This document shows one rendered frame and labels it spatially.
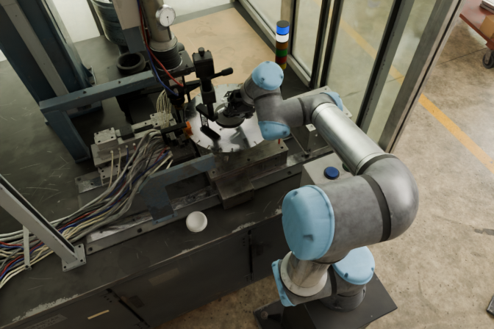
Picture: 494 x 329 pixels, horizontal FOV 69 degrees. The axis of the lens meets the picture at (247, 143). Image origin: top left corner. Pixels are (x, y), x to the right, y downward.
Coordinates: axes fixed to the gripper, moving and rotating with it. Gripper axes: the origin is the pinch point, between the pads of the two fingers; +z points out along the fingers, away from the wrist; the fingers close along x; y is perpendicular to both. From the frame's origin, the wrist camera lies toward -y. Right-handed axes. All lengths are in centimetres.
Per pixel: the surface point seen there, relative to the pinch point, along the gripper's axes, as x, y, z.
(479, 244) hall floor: 79, -132, 40
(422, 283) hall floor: 89, -92, 44
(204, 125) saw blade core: 1.4, 11.3, 6.1
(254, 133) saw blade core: 8.2, -3.4, -1.2
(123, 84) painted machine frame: -18.5, 35.5, 11.9
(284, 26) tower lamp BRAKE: -25.6, -19.5, -9.8
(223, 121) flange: 1.7, 5.1, 3.4
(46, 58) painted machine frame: -37, 60, 27
